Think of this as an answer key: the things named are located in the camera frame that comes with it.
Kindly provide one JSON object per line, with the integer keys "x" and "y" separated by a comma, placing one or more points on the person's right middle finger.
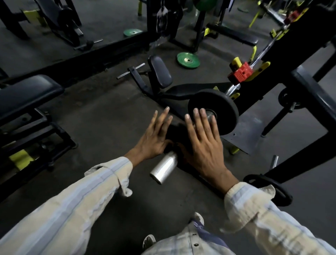
{"x": 199, "y": 126}

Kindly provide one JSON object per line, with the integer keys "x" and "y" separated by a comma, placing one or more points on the person's left hand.
{"x": 151, "y": 143}

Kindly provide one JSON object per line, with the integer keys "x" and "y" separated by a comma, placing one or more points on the silver barbell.
{"x": 164, "y": 168}

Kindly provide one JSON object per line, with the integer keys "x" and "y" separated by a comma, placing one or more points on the person's striped shirt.
{"x": 189, "y": 243}

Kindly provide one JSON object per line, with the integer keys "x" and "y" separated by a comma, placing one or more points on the person's right forearm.
{"x": 267, "y": 223}

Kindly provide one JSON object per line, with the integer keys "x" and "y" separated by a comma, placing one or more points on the small black weight plate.
{"x": 179, "y": 136}

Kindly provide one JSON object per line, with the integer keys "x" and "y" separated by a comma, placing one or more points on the person's white left shoe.
{"x": 148, "y": 241}

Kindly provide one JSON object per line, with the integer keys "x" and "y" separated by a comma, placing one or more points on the person's white right shoe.
{"x": 197, "y": 217}

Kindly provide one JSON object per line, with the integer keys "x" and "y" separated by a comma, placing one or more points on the person's left forearm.
{"x": 78, "y": 205}

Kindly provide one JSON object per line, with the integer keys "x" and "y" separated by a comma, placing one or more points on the large black weight plate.
{"x": 225, "y": 105}

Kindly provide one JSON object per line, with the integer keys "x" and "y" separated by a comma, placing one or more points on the yellow and black machine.
{"x": 273, "y": 13}

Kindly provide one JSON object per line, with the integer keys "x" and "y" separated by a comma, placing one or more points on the black rack frame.
{"x": 296, "y": 52}

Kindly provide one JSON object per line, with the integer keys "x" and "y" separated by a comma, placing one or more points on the person's left middle finger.
{"x": 161, "y": 119}

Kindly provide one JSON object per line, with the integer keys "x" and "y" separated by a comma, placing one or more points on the black padded bench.
{"x": 23, "y": 97}

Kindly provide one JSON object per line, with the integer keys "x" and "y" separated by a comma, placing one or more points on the green weight plate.
{"x": 188, "y": 60}
{"x": 132, "y": 32}
{"x": 204, "y": 4}

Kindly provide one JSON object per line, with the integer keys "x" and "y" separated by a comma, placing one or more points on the small black plate on peg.
{"x": 284, "y": 98}

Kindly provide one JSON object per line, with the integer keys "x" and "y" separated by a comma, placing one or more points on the black flat bench yellow legs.
{"x": 233, "y": 34}

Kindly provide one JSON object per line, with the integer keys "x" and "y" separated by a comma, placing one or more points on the grey metal base plate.
{"x": 244, "y": 131}

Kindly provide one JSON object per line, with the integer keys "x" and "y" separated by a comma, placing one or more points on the person's left thumb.
{"x": 168, "y": 144}

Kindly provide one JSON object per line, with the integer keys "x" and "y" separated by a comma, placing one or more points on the person's right little finger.
{"x": 215, "y": 131}

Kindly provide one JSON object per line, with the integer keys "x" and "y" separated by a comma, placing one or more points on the person's white shoe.
{"x": 148, "y": 241}
{"x": 197, "y": 217}

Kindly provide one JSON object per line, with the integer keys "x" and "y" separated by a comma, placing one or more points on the black machine with seat pad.
{"x": 160, "y": 72}

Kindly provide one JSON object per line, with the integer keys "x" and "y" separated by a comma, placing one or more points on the clear plastic bag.
{"x": 162, "y": 21}

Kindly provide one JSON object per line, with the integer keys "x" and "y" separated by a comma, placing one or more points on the red bar catch block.
{"x": 292, "y": 16}
{"x": 241, "y": 73}

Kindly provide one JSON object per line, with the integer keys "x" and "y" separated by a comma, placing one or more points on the silver plate peg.
{"x": 274, "y": 160}

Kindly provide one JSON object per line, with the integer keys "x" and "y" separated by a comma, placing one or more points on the person's right thumb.
{"x": 185, "y": 155}

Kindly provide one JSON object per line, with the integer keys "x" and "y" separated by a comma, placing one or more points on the black exercise machine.
{"x": 65, "y": 26}

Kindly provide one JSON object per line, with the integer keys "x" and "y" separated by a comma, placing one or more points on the person's right hand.
{"x": 207, "y": 155}

